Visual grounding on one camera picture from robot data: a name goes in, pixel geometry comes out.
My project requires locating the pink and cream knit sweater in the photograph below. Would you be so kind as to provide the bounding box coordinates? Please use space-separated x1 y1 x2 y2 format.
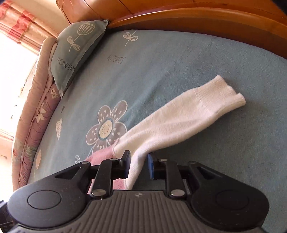
86 75 246 190

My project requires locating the pink floral folded quilt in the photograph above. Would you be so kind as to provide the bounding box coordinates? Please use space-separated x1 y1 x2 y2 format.
12 37 60 191

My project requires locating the blue floral bed sheet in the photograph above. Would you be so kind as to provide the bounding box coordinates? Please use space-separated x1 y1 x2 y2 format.
28 30 286 232

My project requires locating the blue-green flowers pillow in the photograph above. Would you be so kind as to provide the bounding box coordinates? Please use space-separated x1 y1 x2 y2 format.
51 19 109 97

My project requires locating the pink striped curtain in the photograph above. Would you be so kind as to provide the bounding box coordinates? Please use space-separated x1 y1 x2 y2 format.
1 1 58 54

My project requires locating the orange wooden headboard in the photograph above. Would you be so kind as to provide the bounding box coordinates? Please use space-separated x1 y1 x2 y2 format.
57 0 286 57

